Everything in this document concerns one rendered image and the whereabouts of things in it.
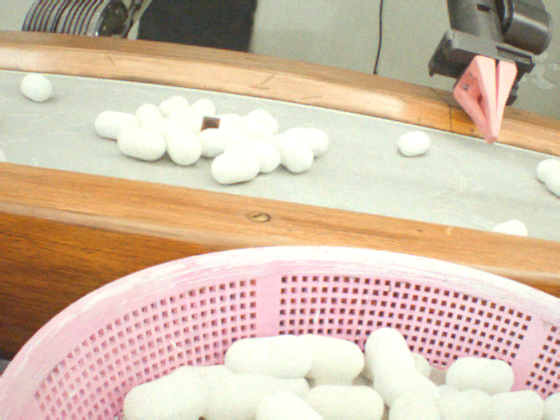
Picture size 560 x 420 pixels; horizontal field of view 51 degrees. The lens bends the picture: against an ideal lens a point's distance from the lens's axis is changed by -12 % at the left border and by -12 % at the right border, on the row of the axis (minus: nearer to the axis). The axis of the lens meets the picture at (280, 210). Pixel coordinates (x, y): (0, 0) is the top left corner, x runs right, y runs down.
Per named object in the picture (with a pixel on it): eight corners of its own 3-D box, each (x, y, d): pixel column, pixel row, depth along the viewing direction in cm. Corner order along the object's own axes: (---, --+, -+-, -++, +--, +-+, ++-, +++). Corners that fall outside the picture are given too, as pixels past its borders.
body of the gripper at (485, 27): (538, 67, 59) (525, 15, 62) (449, 41, 58) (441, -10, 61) (512, 101, 65) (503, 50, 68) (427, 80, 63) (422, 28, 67)
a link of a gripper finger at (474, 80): (549, 132, 55) (534, 56, 59) (485, 115, 54) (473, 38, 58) (519, 167, 61) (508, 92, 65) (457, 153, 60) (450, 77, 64)
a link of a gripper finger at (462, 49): (528, 127, 55) (514, 50, 59) (461, 110, 54) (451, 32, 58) (499, 162, 61) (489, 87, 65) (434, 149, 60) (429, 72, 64)
